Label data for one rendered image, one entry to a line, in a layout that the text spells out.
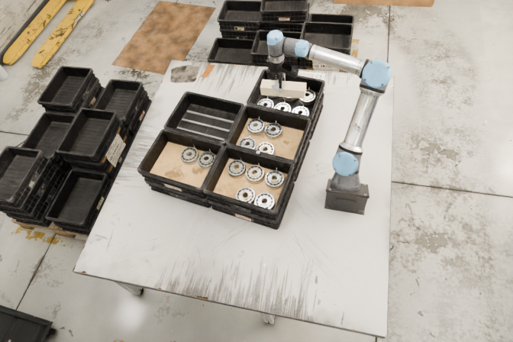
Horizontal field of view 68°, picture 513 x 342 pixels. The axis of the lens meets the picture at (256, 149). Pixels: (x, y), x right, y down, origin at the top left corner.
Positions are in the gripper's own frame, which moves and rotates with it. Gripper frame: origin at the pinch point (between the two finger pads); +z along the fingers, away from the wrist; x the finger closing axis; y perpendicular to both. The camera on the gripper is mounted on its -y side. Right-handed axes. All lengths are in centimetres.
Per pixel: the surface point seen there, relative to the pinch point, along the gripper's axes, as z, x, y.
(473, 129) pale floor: 109, -71, -136
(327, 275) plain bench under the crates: 39, 84, -35
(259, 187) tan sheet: 26, 49, 6
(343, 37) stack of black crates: 60, -113, -27
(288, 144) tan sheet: 25.8, 19.4, -4.9
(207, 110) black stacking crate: 26, 1, 49
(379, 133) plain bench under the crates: 39, -5, -55
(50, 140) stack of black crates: 70, 10, 186
